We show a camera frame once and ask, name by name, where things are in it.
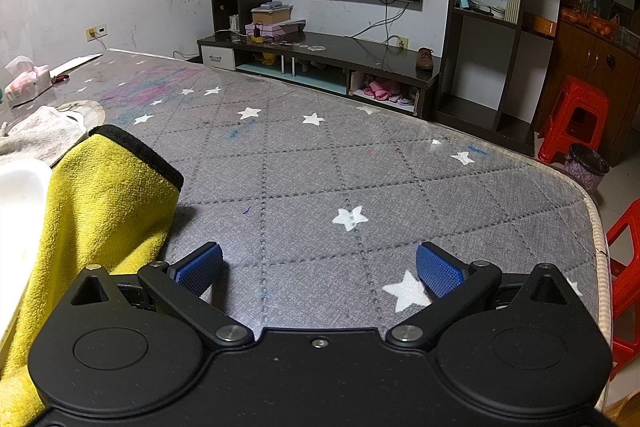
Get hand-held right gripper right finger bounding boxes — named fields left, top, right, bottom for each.
left=385, top=241, right=573, bottom=350

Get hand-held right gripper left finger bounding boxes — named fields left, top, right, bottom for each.
left=69, top=241, right=255, bottom=350

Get yellow cleaning cloth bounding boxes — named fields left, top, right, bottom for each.
left=0, top=125, right=185, bottom=427

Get white bowl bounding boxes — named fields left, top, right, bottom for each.
left=0, top=158, right=54, bottom=345

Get grey star-print mattress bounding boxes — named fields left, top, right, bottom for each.
left=0, top=48, right=614, bottom=410

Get purple waste bin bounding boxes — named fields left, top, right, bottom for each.
left=563, top=144, right=611, bottom=194

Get red plastic stool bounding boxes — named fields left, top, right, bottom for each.
left=537, top=75, right=612, bottom=166
left=604, top=199, right=640, bottom=370

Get pink slippers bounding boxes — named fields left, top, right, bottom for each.
left=362, top=77, right=417, bottom=104

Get round beige mat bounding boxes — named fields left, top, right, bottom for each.
left=54, top=99, right=106, bottom=128

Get white towel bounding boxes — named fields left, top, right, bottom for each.
left=0, top=105, right=89, bottom=168

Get white drawer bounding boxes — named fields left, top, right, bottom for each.
left=200, top=45, right=236, bottom=71

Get dark low television cabinet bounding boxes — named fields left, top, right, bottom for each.
left=197, top=31, right=442, bottom=118

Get dark glass display cabinet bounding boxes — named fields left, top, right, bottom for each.
left=434, top=0, right=562, bottom=154

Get white paper sheet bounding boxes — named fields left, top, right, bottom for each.
left=51, top=53, right=104, bottom=76

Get brown wooden cupboard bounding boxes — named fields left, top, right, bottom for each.
left=535, top=18, right=640, bottom=168

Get flat pink box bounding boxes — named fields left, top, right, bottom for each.
left=244, top=20, right=307, bottom=37

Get pink tissue pack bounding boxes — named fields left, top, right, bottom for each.
left=3, top=55, right=54, bottom=104

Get brown cardboard box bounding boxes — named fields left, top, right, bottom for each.
left=251, top=2, right=294, bottom=26

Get bag of oranges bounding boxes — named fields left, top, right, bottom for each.
left=560, top=6, right=622, bottom=38

